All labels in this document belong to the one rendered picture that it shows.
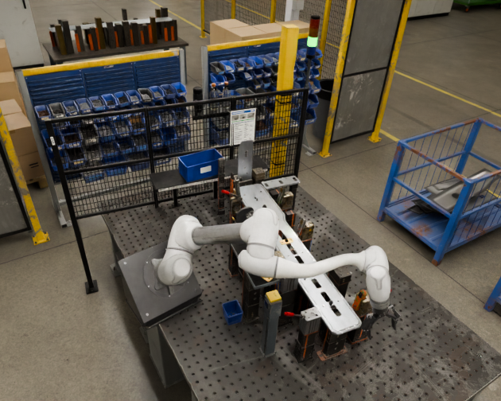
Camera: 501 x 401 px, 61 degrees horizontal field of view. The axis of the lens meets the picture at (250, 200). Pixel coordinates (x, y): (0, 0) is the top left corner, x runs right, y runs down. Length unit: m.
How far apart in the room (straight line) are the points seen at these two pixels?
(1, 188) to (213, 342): 2.43
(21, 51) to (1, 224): 4.86
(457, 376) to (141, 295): 1.80
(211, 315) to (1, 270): 2.25
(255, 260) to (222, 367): 0.73
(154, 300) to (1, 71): 4.59
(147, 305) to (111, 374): 0.90
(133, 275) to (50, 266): 1.74
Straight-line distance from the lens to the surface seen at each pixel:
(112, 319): 3.62
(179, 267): 2.34
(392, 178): 4.38
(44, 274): 4.14
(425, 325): 2.88
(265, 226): 1.97
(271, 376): 2.43
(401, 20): 5.74
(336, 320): 2.31
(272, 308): 2.16
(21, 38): 8.68
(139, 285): 2.55
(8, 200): 4.24
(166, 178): 3.18
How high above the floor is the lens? 2.77
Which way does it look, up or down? 36 degrees down
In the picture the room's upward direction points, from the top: 3 degrees clockwise
